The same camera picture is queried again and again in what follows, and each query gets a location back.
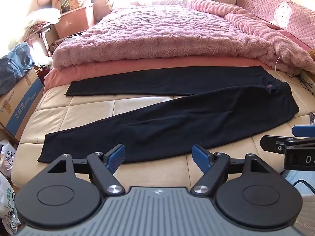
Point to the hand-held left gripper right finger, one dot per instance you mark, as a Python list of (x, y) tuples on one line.
[(200, 159)]

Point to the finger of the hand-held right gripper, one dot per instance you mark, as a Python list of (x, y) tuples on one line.
[(270, 143), (304, 130)]

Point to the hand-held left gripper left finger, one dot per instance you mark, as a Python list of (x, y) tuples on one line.
[(115, 158)]

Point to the black pants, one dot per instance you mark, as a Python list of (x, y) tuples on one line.
[(172, 118)]

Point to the light blue cloth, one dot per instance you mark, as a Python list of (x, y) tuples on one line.
[(302, 201)]

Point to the pink bed sheet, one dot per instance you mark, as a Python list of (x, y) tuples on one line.
[(73, 72)]

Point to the white plastic bag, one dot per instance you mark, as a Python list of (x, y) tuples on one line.
[(7, 196), (7, 156)]

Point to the cardboard box with blue print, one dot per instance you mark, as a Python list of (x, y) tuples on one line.
[(22, 103)]

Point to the pink quilted headboard cover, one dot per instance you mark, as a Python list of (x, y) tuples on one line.
[(283, 12)]

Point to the pink fluffy blanket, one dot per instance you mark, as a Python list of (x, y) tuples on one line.
[(147, 34)]

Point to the blue grey bag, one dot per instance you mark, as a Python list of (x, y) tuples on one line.
[(14, 66)]

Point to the pink plastic storage bin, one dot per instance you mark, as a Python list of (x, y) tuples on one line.
[(71, 22)]

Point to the dark blue bag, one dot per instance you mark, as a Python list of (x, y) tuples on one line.
[(99, 2)]

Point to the white cloth pile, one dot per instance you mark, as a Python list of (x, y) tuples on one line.
[(39, 19)]

